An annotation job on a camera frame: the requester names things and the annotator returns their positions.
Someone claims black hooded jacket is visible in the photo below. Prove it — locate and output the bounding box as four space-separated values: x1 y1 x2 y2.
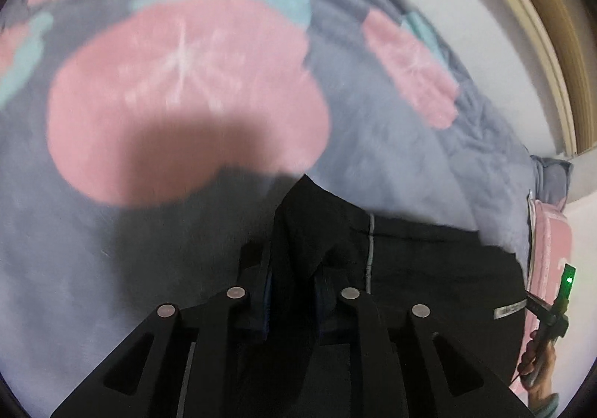
235 177 527 417

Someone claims right hand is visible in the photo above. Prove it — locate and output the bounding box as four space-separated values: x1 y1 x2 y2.
517 331 557 411

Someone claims pink pillow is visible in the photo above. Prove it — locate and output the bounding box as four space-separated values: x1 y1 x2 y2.
526 189 575 321

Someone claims grey pillow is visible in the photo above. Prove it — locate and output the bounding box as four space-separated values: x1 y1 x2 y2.
531 155 574 211

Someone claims beige wooden headboard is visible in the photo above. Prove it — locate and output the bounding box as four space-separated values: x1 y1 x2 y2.
503 0 596 155

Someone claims grey pink floral bedspread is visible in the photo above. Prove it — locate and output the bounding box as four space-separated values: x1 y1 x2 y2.
0 0 575 418

